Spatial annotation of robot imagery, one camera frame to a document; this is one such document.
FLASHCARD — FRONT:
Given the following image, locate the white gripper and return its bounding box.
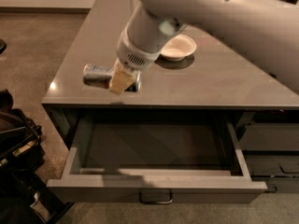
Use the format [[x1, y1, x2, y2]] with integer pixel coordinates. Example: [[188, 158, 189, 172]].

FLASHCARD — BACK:
[[109, 29, 159, 94]]

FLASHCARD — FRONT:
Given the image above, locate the crushed silver blue can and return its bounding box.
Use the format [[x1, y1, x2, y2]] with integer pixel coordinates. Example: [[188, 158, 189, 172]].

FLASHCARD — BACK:
[[83, 63, 141, 92]]

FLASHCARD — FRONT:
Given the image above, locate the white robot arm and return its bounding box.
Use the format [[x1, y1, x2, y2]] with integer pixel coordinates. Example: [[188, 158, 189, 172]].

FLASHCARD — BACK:
[[109, 0, 299, 94]]

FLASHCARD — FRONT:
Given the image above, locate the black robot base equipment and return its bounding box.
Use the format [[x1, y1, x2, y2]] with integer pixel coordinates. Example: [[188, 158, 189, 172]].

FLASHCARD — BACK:
[[0, 90, 72, 224]]

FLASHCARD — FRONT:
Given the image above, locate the open grey top drawer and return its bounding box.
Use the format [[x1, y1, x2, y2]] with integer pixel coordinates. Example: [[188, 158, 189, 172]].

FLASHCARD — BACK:
[[48, 110, 267, 203]]

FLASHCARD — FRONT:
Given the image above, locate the white paper bowl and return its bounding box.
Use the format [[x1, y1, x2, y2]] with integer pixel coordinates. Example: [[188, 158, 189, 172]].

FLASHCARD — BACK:
[[161, 35, 197, 62]]

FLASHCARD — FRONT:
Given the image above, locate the dark round object at left edge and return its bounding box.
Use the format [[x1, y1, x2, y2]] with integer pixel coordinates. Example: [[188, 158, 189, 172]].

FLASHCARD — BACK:
[[0, 39, 7, 54]]

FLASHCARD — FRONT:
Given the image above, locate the metal drawer handle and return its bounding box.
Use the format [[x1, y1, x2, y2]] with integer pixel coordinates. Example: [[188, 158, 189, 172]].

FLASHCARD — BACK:
[[139, 193, 173, 204]]

